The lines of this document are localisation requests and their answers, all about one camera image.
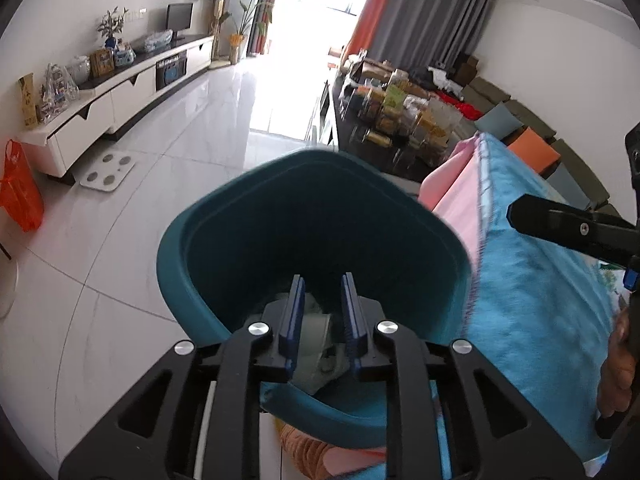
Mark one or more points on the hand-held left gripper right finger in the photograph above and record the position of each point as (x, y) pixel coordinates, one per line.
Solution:
(350, 320)

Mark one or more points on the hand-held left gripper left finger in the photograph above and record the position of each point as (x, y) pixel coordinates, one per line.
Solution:
(296, 320)

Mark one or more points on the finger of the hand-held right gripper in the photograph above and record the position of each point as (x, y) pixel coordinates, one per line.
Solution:
(634, 160)
(565, 225)

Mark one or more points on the grey cloth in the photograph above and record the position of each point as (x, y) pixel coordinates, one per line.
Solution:
(315, 340)

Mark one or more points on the teal plastic bin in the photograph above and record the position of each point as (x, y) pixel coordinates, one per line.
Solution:
(325, 200)

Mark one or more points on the person's right hand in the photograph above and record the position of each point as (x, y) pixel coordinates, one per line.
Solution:
(615, 370)

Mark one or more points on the grey blue cushion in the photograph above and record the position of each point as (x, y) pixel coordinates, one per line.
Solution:
(567, 187)

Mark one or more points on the olive green sofa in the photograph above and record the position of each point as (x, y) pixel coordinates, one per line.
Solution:
(570, 155)

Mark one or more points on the blue fleece blanket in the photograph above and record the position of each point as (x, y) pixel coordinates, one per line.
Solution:
(525, 285)

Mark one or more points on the orange cushion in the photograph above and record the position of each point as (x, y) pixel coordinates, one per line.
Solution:
(535, 150)

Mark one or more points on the pink cloth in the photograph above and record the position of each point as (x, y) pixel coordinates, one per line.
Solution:
(450, 185)

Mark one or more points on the pale blue cushion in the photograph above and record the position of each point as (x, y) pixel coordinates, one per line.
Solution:
(497, 122)

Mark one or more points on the red cloth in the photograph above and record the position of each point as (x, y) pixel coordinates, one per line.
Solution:
(465, 107)

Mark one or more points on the white cloth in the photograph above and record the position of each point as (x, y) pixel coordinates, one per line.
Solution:
(447, 80)

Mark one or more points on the dark coffee table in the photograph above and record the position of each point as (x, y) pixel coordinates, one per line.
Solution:
(350, 130)

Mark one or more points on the group of food jars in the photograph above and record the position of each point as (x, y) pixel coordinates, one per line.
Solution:
(400, 110)

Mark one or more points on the white bathroom scale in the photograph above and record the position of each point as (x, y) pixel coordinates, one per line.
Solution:
(107, 170)

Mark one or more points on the tall plant in yellow pot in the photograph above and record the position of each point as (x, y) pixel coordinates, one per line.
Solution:
(237, 47)

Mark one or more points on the white and black TV stand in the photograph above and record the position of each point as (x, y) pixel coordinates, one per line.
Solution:
(130, 95)

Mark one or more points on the orange plastic bag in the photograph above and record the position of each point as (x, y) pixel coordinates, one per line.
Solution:
(20, 195)

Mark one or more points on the clear plastic bundle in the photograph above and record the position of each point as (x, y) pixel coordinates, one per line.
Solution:
(157, 41)

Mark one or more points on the striped grey orange curtain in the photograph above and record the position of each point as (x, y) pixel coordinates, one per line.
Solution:
(262, 10)

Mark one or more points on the blue and white basket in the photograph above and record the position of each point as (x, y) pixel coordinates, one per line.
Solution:
(125, 55)

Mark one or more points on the decorated brown box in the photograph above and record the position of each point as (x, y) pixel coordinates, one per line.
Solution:
(102, 62)

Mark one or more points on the black monitor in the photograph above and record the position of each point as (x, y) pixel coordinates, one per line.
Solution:
(179, 16)

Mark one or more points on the clear glass bottle set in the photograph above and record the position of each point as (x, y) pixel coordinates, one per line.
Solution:
(57, 90)

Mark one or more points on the clear glass jar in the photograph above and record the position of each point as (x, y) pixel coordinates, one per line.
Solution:
(79, 69)

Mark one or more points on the tall yellow box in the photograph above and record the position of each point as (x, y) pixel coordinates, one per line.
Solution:
(29, 102)

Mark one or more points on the small plant in blue vase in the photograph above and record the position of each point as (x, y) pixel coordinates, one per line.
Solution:
(112, 25)

